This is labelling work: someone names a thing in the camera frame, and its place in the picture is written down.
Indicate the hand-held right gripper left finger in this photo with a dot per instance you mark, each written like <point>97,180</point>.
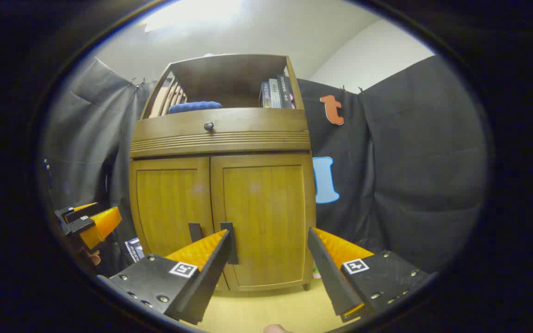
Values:
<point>206,277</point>

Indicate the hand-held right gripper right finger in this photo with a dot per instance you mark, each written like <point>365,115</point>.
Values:
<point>331,277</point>

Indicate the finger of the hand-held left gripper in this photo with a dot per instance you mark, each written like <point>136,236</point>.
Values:
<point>79,212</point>
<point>102,226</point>

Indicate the wooden cabinet door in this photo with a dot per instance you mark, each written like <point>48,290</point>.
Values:
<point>266,208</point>
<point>169,203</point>

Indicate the wooden double-door shoe cabinet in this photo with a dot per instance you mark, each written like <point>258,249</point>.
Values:
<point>220,145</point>

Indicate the wooden cabinet drawer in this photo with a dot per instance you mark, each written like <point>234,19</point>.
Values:
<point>257,125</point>

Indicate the printed booklet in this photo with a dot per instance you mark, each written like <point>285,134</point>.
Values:
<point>134,249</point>

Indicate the black backdrop cloth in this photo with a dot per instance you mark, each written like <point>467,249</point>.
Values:
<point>410,162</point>

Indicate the black round drawer knob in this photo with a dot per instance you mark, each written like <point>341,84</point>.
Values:
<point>208,126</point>

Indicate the blue folded towel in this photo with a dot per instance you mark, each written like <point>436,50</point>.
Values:
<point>195,107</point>

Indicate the blue book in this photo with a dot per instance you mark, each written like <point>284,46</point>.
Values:
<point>265,95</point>

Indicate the grey book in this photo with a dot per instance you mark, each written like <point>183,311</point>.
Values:
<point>274,92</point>

